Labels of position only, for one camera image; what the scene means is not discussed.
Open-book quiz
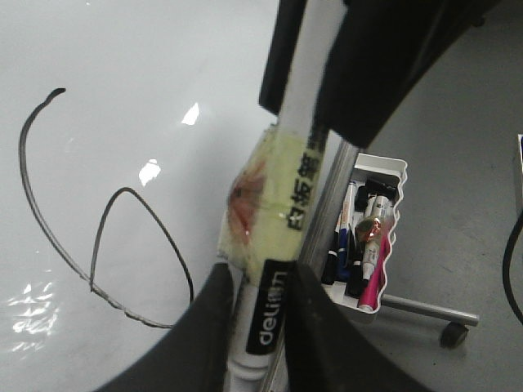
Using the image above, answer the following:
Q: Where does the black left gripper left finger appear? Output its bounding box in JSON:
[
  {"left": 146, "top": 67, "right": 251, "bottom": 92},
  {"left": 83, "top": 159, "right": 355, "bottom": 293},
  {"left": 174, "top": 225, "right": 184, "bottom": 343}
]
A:
[{"left": 103, "top": 261, "right": 424, "bottom": 391}]

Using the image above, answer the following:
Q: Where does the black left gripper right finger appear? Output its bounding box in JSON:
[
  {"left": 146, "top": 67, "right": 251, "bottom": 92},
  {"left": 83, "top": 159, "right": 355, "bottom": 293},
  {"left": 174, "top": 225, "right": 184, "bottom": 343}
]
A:
[{"left": 258, "top": 0, "right": 516, "bottom": 149}]

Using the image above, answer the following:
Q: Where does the white black whiteboard marker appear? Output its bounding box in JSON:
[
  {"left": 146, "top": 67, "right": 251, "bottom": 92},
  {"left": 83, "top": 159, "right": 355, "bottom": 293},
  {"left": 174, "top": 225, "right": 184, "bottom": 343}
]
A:
[{"left": 219, "top": 1, "right": 344, "bottom": 391}]

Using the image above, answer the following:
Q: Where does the white whiteboard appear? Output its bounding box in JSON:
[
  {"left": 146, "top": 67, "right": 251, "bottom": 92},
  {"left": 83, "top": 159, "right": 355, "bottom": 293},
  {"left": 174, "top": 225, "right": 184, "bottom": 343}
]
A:
[{"left": 1, "top": 1, "right": 278, "bottom": 391}]

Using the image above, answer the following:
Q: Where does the pink marker in tray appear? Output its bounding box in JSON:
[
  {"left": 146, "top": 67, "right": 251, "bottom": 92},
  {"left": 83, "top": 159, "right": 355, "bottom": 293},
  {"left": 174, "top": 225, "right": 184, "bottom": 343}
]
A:
[{"left": 358, "top": 235, "right": 391, "bottom": 313}]

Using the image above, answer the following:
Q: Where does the blue marker in tray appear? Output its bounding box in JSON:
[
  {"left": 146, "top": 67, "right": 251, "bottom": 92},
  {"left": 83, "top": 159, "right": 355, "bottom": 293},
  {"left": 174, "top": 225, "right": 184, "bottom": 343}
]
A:
[{"left": 337, "top": 181, "right": 356, "bottom": 282}]

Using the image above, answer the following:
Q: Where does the white marker tray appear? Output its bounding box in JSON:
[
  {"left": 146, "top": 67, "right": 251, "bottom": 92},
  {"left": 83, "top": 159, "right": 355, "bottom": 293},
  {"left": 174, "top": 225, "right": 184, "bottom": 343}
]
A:
[{"left": 320, "top": 154, "right": 408, "bottom": 323}]

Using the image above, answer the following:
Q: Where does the grey wheeled stand leg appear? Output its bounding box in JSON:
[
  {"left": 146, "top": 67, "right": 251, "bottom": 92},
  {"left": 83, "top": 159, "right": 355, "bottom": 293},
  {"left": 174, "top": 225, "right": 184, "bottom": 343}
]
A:
[{"left": 381, "top": 294, "right": 480, "bottom": 350}]

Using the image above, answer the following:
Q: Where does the white black marker in tray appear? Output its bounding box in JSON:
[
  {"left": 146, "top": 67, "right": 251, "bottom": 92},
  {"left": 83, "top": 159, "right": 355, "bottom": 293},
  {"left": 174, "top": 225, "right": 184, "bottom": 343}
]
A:
[{"left": 347, "top": 195, "right": 389, "bottom": 297}]

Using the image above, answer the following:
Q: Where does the black cable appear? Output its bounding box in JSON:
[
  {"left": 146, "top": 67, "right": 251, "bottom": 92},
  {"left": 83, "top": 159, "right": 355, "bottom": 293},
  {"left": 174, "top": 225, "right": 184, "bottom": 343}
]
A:
[{"left": 502, "top": 212, "right": 523, "bottom": 323}]

